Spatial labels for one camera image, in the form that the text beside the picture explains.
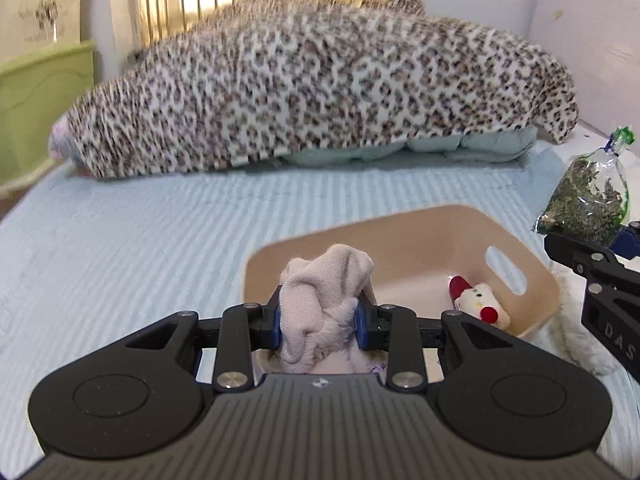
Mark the pink knit drawstring pouch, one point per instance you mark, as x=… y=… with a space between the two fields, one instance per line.
x=318 y=303

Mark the teal quilted comforter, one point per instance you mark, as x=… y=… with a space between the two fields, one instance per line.
x=498 y=146

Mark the green plastic storage box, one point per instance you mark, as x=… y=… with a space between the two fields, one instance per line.
x=36 y=89

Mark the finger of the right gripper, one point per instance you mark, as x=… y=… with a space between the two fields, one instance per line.
x=592 y=263
x=627 y=241

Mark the beige plastic storage bin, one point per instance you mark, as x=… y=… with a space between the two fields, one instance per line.
x=416 y=253

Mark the leopard print blanket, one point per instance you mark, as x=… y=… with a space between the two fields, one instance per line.
x=263 y=79

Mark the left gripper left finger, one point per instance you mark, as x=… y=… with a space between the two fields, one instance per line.
x=242 y=331

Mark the blue striped bed sheet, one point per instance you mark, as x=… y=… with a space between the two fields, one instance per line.
x=84 y=262

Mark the pink bed headboard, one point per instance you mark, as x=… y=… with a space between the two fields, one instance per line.
x=598 y=40

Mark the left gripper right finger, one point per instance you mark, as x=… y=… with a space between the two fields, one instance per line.
x=395 y=331

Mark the clear bag of dried herbs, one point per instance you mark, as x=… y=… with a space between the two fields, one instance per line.
x=591 y=201

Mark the cream plastic storage box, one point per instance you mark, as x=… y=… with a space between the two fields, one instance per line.
x=30 y=25

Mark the white plush toy red hat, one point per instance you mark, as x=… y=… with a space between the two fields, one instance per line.
x=478 y=301

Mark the white fluffy plush sheep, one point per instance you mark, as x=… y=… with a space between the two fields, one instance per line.
x=564 y=334

